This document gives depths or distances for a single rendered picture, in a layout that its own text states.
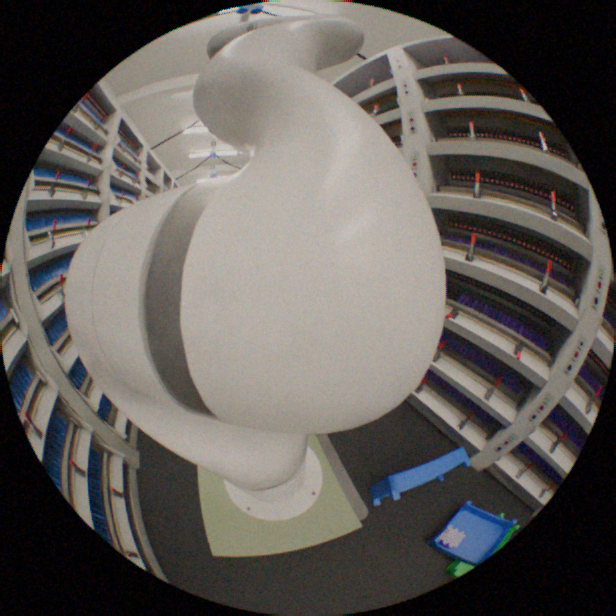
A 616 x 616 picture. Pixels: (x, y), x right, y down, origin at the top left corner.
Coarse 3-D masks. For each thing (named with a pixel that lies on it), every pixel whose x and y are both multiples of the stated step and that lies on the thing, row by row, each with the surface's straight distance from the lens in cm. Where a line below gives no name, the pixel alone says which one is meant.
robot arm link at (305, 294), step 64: (256, 64) 11; (320, 64) 29; (256, 128) 9; (320, 128) 5; (192, 192) 6; (256, 192) 4; (320, 192) 4; (384, 192) 4; (192, 256) 4; (256, 256) 3; (320, 256) 3; (384, 256) 3; (192, 320) 4; (256, 320) 3; (320, 320) 3; (384, 320) 4; (192, 384) 5; (256, 384) 4; (320, 384) 4; (384, 384) 4
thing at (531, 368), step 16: (448, 288) 85; (480, 288) 83; (512, 304) 81; (448, 320) 71; (464, 320) 71; (464, 336) 72; (480, 336) 69; (496, 336) 71; (496, 352) 70; (512, 352) 70; (528, 368) 71; (544, 368) 75; (544, 384) 75
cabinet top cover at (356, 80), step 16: (416, 48) 120; (432, 48) 120; (448, 48) 120; (464, 48) 120; (368, 64) 130; (384, 64) 130; (432, 64) 129; (496, 64) 128; (336, 80) 144; (352, 80) 142; (368, 80) 141; (384, 80) 141; (352, 96) 156
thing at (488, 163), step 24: (528, 96) 114; (456, 120) 104; (480, 120) 101; (504, 120) 101; (528, 120) 103; (480, 168) 91; (504, 168) 90; (528, 168) 91; (576, 192) 94; (480, 216) 86; (576, 216) 91; (552, 240) 85; (552, 336) 89
